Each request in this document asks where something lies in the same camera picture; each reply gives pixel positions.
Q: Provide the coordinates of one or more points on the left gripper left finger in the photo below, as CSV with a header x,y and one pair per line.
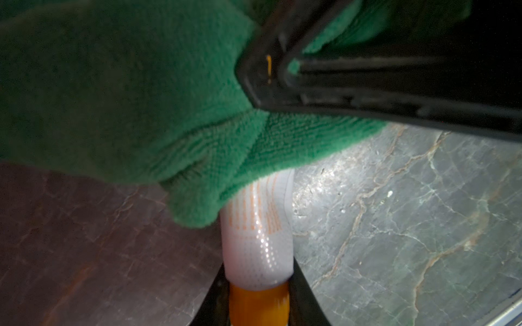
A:
x,y
214,310

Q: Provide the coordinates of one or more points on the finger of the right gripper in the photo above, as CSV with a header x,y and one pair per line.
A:
x,y
466,81

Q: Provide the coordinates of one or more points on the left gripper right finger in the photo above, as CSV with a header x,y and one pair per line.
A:
x,y
304,307

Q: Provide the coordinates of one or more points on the white tube orange cap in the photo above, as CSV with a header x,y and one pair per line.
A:
x,y
258,251

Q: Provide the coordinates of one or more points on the green microfiber cloth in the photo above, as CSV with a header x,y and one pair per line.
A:
x,y
145,92

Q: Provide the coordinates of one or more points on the aluminium front rail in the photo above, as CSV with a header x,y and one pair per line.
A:
x,y
502,312

